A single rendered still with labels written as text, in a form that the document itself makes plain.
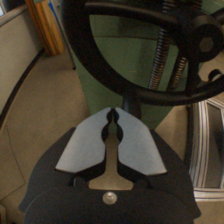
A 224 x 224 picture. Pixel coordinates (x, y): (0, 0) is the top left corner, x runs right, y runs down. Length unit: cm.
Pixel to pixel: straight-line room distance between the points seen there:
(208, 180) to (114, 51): 89
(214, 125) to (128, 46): 90
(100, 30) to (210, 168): 94
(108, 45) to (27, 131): 103
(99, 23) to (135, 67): 18
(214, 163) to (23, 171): 145
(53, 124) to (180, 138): 108
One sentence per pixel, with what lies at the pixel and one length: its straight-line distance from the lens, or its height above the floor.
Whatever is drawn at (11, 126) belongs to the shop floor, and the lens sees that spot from 136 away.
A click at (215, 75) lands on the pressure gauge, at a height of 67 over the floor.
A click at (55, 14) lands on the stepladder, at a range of 116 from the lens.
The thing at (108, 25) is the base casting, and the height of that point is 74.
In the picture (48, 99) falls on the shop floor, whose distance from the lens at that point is 122.
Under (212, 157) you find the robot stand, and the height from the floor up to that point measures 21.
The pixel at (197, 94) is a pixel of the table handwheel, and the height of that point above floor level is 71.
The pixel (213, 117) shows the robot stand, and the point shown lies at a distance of 109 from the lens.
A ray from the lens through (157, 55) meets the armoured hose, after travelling 22.
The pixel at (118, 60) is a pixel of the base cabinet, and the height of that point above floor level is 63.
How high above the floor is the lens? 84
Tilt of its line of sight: 61 degrees down
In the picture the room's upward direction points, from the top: 1 degrees counter-clockwise
